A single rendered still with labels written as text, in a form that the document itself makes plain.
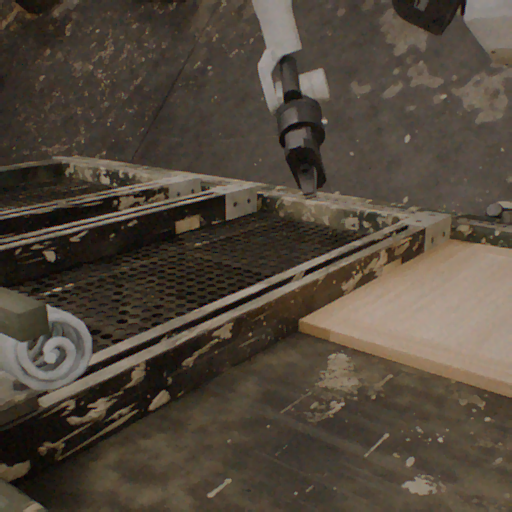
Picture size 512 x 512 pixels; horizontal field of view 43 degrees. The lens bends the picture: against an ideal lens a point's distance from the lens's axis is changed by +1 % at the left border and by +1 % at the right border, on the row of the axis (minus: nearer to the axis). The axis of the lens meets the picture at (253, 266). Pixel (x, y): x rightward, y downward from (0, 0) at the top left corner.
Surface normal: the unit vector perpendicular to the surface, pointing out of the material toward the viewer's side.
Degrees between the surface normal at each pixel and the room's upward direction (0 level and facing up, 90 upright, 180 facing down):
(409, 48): 0
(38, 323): 90
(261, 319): 90
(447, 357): 51
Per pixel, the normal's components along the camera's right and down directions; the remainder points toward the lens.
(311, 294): 0.78, 0.19
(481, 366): 0.00, -0.95
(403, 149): -0.49, -0.40
